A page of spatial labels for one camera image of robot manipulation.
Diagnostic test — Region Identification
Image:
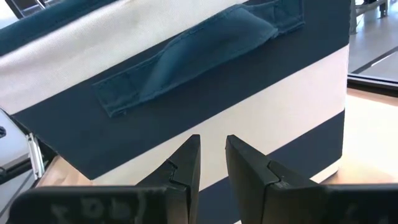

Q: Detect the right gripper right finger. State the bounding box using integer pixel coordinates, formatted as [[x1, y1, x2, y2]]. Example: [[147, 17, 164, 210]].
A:
[[226, 134, 327, 224]]

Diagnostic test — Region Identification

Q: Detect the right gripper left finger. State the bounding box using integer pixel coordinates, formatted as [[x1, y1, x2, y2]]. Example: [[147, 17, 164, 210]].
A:
[[136, 134, 201, 224]]

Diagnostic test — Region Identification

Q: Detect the navy white striped fabric basket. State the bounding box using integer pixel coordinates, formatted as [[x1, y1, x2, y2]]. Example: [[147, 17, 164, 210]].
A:
[[0, 0, 351, 224]]

